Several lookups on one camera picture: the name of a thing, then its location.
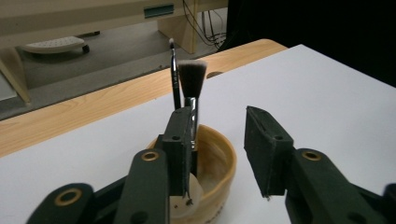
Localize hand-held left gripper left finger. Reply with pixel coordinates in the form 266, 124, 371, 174
113, 106, 194, 224

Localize white table board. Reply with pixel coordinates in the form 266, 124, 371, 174
0, 44, 396, 224

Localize large black makeup brush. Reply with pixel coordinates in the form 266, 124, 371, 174
177, 59, 208, 151

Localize light wooden desk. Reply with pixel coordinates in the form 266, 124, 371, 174
0, 0, 230, 105

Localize white wheeled base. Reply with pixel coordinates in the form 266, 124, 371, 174
19, 30, 102, 56

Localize thin black makeup brush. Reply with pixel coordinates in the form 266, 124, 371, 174
168, 37, 182, 111

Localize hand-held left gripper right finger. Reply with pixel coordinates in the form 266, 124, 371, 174
244, 105, 387, 224

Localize grey desk handle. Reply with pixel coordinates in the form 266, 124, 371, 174
143, 3, 175, 20

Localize black curtain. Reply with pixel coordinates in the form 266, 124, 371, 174
217, 0, 396, 89

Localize black hanging cables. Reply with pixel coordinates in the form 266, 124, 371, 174
181, 0, 229, 50

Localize wooden cup with duck figure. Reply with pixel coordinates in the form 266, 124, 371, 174
146, 123, 238, 224

